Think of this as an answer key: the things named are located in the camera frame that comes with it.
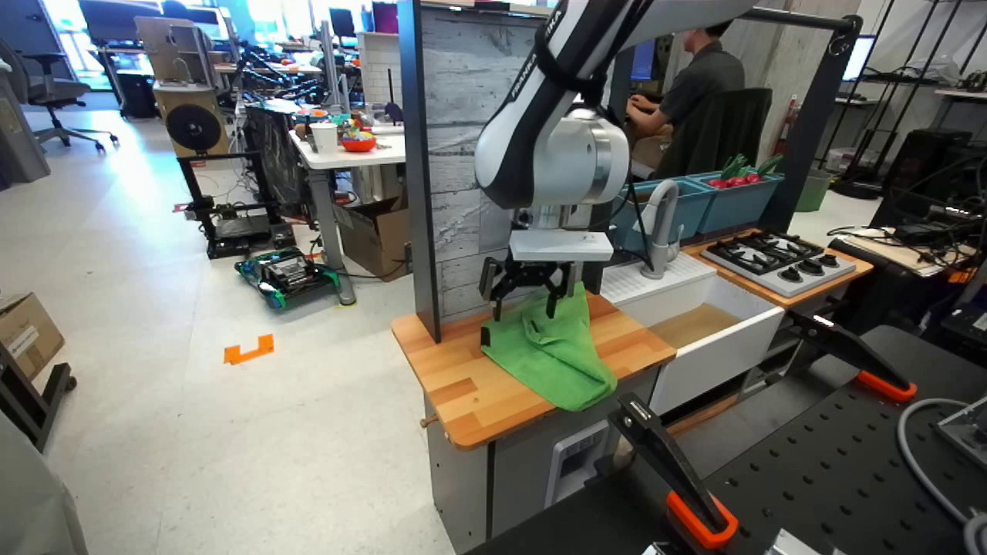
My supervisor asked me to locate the person in dark shirt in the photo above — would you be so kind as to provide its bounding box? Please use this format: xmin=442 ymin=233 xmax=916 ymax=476
xmin=623 ymin=17 xmax=749 ymax=179

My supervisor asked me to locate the white cup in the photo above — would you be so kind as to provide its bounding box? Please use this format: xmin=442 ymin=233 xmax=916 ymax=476
xmin=308 ymin=120 xmax=341 ymax=156

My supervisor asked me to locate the red bowl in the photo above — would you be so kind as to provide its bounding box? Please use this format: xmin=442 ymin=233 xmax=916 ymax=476
xmin=337 ymin=132 xmax=383 ymax=156

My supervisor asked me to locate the grey cable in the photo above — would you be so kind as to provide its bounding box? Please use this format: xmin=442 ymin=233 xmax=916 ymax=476
xmin=894 ymin=395 xmax=987 ymax=536

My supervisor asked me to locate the grey swivel office chair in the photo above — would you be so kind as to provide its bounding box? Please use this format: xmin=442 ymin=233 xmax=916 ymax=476
xmin=12 ymin=48 xmax=121 ymax=154

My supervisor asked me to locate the green toy vegetable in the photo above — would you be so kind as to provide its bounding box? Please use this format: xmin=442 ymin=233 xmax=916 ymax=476
xmin=716 ymin=150 xmax=782 ymax=190

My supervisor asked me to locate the green microfibre cloth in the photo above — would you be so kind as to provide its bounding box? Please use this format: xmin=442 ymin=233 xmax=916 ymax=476
xmin=479 ymin=283 xmax=623 ymax=416

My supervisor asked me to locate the black clamp orange handle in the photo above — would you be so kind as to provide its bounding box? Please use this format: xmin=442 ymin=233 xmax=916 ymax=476
xmin=608 ymin=396 xmax=744 ymax=555
xmin=782 ymin=304 xmax=921 ymax=408

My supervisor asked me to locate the white sink basin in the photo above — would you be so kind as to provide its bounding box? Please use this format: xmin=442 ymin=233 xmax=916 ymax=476
xmin=599 ymin=249 xmax=790 ymax=418

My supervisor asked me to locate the grey wood-look backdrop panel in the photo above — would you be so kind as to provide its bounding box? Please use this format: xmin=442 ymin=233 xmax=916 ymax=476
xmin=397 ymin=0 xmax=619 ymax=346

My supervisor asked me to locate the black 3D printer frame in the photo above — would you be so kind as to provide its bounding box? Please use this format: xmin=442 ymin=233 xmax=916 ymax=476
xmin=176 ymin=150 xmax=303 ymax=259

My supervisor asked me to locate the aluminium mounting bracket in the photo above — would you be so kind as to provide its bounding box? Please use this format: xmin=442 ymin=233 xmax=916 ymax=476
xmin=764 ymin=527 xmax=825 ymax=555

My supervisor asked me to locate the beige box black disc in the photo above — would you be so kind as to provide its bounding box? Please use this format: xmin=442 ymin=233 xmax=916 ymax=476
xmin=150 ymin=79 xmax=237 ymax=159

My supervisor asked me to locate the orange floor marker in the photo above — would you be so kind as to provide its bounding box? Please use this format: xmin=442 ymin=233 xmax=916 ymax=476
xmin=221 ymin=333 xmax=277 ymax=367

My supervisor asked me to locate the grey framed bracket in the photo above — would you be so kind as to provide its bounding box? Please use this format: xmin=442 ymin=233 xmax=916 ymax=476
xmin=935 ymin=395 xmax=987 ymax=472

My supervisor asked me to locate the black equipment pile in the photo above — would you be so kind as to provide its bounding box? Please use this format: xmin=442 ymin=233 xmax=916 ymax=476
xmin=825 ymin=125 xmax=987 ymax=281

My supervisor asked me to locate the black perforated table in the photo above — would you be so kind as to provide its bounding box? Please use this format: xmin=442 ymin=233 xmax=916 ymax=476
xmin=465 ymin=319 xmax=987 ymax=555

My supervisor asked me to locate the white workshop table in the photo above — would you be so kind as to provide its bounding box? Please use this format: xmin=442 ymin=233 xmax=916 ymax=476
xmin=288 ymin=120 xmax=411 ymax=307

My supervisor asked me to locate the grey kitchen faucet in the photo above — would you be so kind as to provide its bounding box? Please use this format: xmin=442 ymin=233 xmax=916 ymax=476
xmin=631 ymin=175 xmax=685 ymax=283

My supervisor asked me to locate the green wheeled floor robot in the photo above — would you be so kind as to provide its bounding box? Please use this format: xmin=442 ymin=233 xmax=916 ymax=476
xmin=231 ymin=244 xmax=347 ymax=315

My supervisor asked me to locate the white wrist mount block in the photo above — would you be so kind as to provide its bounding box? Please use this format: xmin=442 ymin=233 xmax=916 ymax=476
xmin=506 ymin=229 xmax=617 ymax=266

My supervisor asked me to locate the black open metal frame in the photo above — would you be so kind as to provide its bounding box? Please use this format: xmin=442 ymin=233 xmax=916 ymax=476
xmin=736 ymin=2 xmax=863 ymax=236

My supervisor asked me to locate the black floor stand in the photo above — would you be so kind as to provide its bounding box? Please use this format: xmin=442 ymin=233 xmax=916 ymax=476
xmin=0 ymin=343 xmax=80 ymax=456

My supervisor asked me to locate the grey toy stove top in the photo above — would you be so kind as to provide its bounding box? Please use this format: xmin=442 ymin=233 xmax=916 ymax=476
xmin=703 ymin=224 xmax=856 ymax=302

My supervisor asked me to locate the black chair backrest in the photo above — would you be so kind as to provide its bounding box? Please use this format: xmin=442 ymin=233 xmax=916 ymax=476
xmin=719 ymin=86 xmax=773 ymax=173

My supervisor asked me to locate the brown cardboard box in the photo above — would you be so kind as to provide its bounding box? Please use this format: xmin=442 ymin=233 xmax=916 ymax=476
xmin=0 ymin=290 xmax=68 ymax=383
xmin=337 ymin=198 xmax=412 ymax=283

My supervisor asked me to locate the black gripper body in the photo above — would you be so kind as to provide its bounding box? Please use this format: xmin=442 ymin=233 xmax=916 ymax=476
xmin=501 ymin=263 xmax=585 ymax=296

